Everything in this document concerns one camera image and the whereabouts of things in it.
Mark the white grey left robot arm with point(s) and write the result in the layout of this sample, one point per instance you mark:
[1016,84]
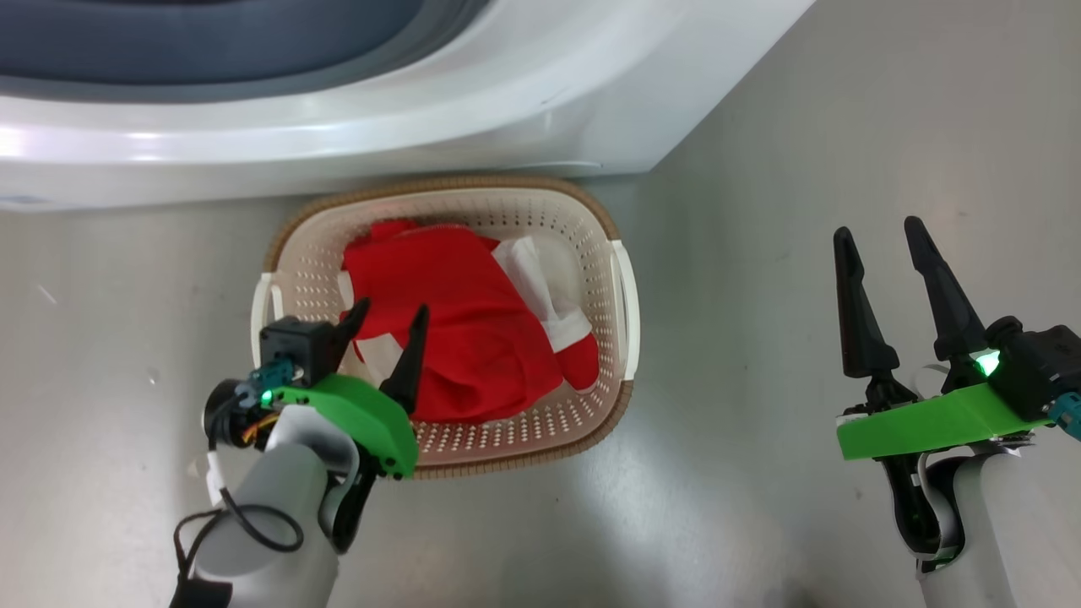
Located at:
[270,507]

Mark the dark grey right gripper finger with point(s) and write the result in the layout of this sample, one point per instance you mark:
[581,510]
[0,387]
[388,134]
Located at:
[861,329]
[950,317]

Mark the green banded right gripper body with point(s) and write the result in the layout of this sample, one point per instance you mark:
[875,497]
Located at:
[929,422]

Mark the red and white garment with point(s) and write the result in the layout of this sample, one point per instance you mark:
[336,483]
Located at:
[473,321]

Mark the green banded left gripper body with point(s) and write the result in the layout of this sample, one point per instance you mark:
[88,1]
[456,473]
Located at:
[372,414]

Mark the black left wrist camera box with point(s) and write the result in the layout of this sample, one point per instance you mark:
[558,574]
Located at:
[296,346]

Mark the white washing machine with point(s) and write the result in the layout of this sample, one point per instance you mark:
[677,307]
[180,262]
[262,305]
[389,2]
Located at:
[422,127]

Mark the cream perforated laundry basket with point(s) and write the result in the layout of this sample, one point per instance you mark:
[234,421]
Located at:
[600,253]

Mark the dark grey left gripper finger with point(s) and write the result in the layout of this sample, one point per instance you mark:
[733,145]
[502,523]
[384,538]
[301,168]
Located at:
[350,333]
[410,371]

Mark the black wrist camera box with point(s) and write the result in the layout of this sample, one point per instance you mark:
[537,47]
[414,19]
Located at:
[296,346]
[1043,371]

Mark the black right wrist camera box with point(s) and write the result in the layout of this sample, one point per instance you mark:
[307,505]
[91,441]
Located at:
[1043,371]

